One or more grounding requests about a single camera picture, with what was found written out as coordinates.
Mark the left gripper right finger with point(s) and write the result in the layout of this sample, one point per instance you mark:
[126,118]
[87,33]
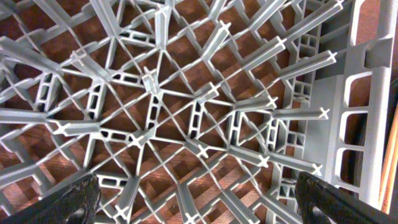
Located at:
[320,202]

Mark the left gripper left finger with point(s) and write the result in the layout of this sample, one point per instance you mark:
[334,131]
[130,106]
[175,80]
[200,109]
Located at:
[74,203]

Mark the wooden chopstick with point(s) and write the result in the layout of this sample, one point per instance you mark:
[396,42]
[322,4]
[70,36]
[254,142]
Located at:
[389,169]

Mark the grey dishwasher rack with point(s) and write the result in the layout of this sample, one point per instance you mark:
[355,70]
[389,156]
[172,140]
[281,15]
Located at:
[192,111]

